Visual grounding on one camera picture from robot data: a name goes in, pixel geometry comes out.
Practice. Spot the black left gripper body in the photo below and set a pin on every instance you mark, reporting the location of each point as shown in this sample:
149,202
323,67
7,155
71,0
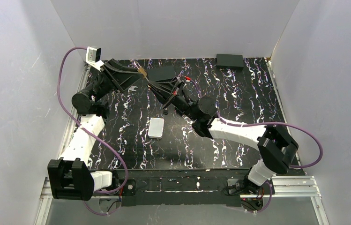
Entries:
112,76

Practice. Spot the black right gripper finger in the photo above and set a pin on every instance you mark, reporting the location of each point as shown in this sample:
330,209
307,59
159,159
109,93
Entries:
164,85
163,96

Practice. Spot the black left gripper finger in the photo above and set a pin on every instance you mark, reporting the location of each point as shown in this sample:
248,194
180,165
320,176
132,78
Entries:
127,80
118,67

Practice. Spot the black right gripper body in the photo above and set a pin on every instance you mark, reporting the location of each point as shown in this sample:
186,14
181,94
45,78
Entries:
171,94

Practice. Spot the brass padlock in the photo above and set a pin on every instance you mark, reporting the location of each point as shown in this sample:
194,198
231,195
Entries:
141,70

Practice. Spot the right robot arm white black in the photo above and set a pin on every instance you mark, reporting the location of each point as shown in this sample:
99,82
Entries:
276,146

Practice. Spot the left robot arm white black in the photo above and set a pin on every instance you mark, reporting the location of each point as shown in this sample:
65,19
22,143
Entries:
69,175

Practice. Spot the silver open-end wrench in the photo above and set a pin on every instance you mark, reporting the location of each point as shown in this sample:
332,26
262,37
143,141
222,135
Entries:
133,88

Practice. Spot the black flat pad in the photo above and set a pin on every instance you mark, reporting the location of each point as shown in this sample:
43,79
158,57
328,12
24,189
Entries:
161,73

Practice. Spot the black rectangular box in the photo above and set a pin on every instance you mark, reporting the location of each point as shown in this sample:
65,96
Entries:
230,61

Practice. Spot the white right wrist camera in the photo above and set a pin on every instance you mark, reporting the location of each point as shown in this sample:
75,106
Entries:
182,81

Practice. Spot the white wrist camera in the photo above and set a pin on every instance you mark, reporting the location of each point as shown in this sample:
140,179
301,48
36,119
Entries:
182,81
92,58

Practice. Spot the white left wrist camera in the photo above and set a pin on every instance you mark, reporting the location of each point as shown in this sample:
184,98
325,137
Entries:
92,58

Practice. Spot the white network switch box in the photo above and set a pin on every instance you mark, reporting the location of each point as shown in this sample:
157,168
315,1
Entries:
156,127

